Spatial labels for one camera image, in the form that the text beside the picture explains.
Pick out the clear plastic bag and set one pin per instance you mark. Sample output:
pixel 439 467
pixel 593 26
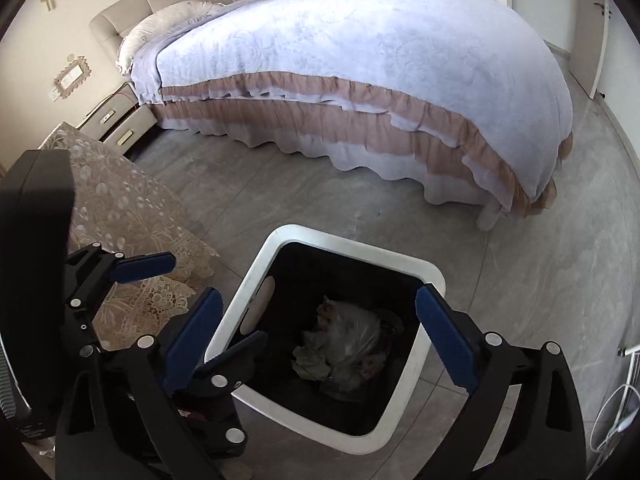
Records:
pixel 350 335

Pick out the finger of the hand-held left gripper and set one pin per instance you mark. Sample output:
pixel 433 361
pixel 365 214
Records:
pixel 235 355
pixel 145 267

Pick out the white-rimmed black trash bin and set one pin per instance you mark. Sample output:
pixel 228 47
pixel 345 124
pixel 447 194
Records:
pixel 350 246

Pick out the white pillow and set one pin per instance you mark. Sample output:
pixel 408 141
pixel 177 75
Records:
pixel 150 30

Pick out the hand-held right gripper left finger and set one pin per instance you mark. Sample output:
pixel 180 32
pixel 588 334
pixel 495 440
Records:
pixel 195 345

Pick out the white nightstand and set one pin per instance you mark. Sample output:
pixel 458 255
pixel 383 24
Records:
pixel 120 125

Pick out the white door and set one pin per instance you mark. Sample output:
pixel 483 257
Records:
pixel 592 45

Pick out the white paper towel wad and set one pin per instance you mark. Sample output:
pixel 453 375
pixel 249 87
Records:
pixel 311 360

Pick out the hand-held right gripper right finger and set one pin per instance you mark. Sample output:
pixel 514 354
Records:
pixel 445 340

